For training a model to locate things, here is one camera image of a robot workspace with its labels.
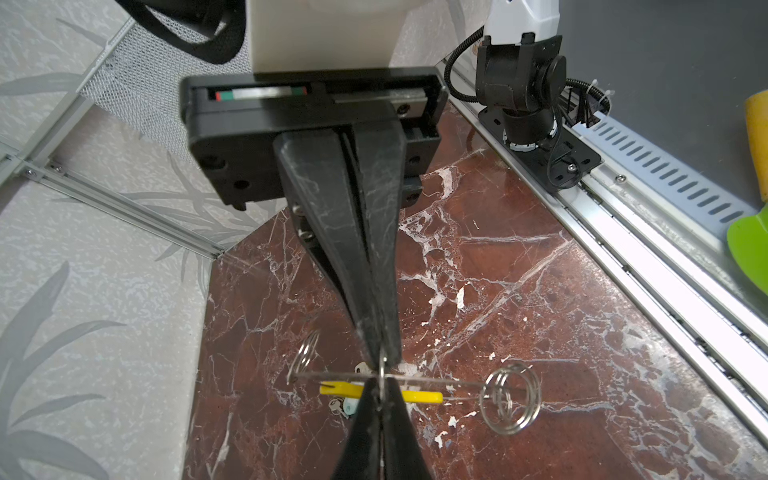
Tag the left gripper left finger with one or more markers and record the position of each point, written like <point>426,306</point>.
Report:
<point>361,456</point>

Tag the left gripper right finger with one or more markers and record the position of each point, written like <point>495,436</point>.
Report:
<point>401,453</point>

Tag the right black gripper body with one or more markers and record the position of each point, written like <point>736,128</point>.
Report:
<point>232,119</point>

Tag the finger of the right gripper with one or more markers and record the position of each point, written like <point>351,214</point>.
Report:
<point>314,164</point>
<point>377,174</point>

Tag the green toy shovel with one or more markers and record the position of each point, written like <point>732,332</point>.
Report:
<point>747,237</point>

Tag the white wire mesh basket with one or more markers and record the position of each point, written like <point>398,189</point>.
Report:
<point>138,82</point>

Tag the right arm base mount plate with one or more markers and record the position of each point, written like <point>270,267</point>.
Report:
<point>554,169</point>

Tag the aluminium frame crossbar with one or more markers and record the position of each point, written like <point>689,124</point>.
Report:
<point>34,162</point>

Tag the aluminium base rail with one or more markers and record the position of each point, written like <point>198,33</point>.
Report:
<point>658,229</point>

